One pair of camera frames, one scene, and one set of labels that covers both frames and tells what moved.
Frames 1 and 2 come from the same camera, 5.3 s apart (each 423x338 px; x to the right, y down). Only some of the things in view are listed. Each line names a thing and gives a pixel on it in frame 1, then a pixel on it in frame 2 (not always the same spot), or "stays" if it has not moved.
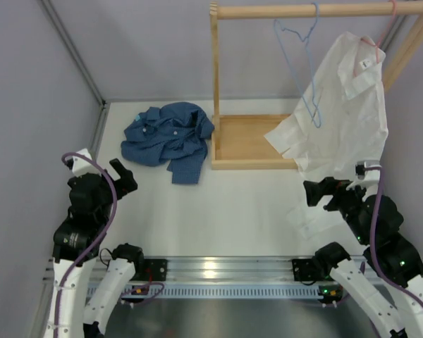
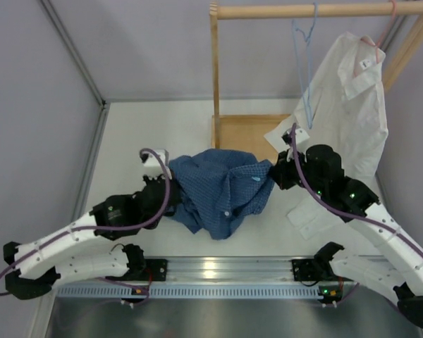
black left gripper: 127,184 to 147,179
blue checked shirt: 175,134 to 217,186
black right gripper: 327,186 to 280,172
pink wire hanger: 385,33 stays
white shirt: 341,123 stays
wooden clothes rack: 238,141 stays
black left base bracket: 154,270 stays
